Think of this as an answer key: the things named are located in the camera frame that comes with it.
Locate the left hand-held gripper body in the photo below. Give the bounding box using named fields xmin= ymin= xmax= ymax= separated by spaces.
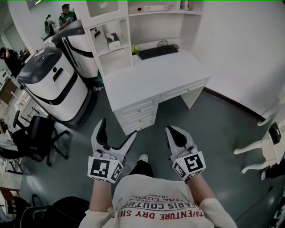
xmin=88 ymin=146 xmax=127 ymax=184

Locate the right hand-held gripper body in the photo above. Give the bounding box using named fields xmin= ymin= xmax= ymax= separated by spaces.
xmin=170 ymin=146 xmax=207 ymax=181

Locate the green and white tissues pack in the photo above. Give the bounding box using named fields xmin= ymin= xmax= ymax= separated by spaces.
xmin=105 ymin=33 xmax=123 ymax=51

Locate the white shelf unit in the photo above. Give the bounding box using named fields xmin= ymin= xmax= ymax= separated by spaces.
xmin=73 ymin=0 xmax=204 ymax=77

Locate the person's left forearm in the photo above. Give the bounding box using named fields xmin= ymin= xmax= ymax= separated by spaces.
xmin=89 ymin=179 xmax=117 ymax=212

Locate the person's right forearm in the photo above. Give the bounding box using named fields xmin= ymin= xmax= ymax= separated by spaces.
xmin=185 ymin=175 xmax=217 ymax=208

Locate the white desk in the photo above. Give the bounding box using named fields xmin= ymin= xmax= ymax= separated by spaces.
xmin=103 ymin=49 xmax=212 ymax=136

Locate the person's black trouser leg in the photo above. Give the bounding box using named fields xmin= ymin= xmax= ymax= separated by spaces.
xmin=128 ymin=159 xmax=154 ymax=179

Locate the person's white printed t-shirt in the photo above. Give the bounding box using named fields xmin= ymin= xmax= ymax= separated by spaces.
xmin=78 ymin=174 xmax=238 ymax=228

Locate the black office chair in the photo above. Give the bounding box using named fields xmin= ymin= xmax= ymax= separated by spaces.
xmin=12 ymin=110 xmax=72 ymax=167
xmin=20 ymin=195 xmax=91 ymax=228

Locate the white delivery robot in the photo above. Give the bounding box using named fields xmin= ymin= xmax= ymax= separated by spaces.
xmin=16 ymin=46 xmax=98 ymax=129
xmin=52 ymin=20 xmax=100 ymax=79

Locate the white slatted rack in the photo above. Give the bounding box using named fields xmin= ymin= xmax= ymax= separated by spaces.
xmin=13 ymin=90 xmax=49 ymax=122

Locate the black bag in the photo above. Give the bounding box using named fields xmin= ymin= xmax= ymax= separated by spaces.
xmin=261 ymin=164 xmax=285 ymax=181

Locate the black keyboard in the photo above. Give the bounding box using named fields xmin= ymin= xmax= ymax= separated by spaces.
xmin=138 ymin=44 xmax=179 ymax=60

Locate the black box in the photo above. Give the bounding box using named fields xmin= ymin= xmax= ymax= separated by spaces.
xmin=268 ymin=122 xmax=283 ymax=146

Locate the brown wooden table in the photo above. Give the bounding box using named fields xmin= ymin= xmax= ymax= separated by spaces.
xmin=0 ymin=77 xmax=20 ymax=106

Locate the long white box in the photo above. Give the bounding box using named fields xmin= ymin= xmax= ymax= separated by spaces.
xmin=128 ymin=4 xmax=169 ymax=15

